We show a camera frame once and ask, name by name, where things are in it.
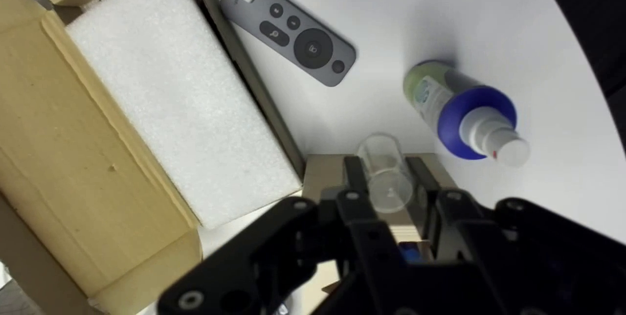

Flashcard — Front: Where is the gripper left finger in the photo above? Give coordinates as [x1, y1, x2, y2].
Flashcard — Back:
[156, 156, 407, 315]

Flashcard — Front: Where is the white foam block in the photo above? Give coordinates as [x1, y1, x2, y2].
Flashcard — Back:
[64, 0, 302, 230]

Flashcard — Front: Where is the large cardboard box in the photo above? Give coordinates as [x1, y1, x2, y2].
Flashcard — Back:
[0, 0, 307, 315]

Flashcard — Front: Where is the clear plastic cap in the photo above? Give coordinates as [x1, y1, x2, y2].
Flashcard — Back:
[357, 133, 417, 214]

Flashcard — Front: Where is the grey remote control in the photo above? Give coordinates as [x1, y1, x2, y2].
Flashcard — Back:
[220, 0, 358, 88]

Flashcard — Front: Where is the blue spray bottle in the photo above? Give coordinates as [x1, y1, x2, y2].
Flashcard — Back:
[402, 60, 532, 168]

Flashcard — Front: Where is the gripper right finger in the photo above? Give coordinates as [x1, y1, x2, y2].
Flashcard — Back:
[405, 157, 626, 315]

